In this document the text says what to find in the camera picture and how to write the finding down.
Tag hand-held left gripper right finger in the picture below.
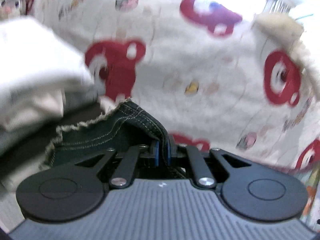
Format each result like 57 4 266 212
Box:
166 135 252 189

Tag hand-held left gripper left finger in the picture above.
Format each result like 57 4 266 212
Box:
74 140 162 190

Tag beige fuzzy blanket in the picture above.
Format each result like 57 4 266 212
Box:
252 12 320 85

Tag dark green jeans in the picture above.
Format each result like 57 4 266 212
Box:
39 99 193 180

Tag black folded garment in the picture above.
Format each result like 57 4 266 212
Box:
15 102 118 155

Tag white quilt with red bears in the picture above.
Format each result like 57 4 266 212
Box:
25 0 320 173

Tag white folded garment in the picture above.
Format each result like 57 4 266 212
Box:
0 16 100 133

